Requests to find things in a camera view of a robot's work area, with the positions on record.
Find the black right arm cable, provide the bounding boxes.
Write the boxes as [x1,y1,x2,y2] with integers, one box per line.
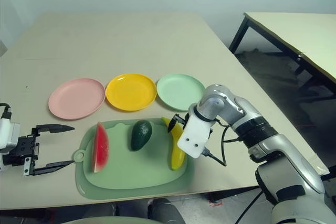
[202,119,243,167]

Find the mint green round plate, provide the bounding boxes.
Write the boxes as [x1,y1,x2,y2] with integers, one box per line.
[156,73,206,112]

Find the yellow round plate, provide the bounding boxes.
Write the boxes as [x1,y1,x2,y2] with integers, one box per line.
[105,72,158,111]

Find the dark green toy avocado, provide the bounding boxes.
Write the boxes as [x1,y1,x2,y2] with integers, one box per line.
[130,120,153,152]

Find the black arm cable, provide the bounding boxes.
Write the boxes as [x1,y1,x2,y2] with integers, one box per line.
[202,119,243,167]
[0,102,13,120]

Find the grey left robot leg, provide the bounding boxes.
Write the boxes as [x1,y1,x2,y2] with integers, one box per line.
[85,202,118,224]

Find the dark right robot leg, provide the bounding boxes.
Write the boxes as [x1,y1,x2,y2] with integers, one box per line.
[148,197,184,224]

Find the clear plastic film piece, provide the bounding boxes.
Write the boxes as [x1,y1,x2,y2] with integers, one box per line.
[311,153,330,175]

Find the toy watermelon slice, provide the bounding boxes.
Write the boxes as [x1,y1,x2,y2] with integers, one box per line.
[91,121,110,174]

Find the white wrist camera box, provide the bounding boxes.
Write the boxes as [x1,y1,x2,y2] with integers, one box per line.
[0,119,21,154]
[176,104,213,158]

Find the green cutting board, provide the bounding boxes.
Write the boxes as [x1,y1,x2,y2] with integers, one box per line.
[72,118,195,200]

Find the pink round plate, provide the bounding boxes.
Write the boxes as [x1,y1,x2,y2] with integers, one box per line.
[48,78,106,121]

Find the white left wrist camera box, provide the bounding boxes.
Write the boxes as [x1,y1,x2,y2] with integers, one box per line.
[0,119,21,154]

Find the grey-green robot torso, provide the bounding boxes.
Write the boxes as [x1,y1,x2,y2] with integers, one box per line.
[61,216,148,224]

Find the yellow toy banana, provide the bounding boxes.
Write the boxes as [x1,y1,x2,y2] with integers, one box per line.
[160,116,186,172]

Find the beige side table black legs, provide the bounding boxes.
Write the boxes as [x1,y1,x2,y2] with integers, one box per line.
[228,11,336,86]

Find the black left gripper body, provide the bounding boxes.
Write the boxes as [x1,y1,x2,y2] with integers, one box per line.
[2,134,40,177]

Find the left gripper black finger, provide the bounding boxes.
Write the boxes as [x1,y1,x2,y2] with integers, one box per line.
[31,123,75,138]
[29,159,76,176]

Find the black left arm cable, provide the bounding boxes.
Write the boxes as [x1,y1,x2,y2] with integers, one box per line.
[0,102,13,120]

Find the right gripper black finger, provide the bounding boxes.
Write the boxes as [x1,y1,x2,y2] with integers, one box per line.
[167,113,185,134]

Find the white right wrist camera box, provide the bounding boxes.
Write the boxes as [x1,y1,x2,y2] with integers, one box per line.
[176,104,213,158]

